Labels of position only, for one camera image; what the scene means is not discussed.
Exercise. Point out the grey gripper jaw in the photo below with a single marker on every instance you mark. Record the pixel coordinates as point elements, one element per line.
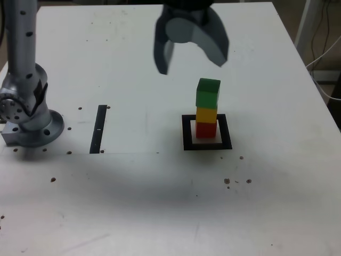
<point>207,37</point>
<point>161,56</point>

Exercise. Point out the white post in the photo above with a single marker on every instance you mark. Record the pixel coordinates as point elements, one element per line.
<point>302,24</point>

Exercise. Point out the black tape strip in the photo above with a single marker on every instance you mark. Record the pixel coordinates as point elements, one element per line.
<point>98,128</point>

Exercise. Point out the red cube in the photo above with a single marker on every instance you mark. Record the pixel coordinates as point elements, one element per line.
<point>205,130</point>

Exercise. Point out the yellow cube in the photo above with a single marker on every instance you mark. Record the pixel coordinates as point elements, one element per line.
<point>205,114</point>

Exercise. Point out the green cube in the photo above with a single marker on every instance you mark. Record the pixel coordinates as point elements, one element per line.
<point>206,96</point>

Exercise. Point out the black tape square outline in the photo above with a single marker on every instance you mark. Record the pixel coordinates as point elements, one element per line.
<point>186,133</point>

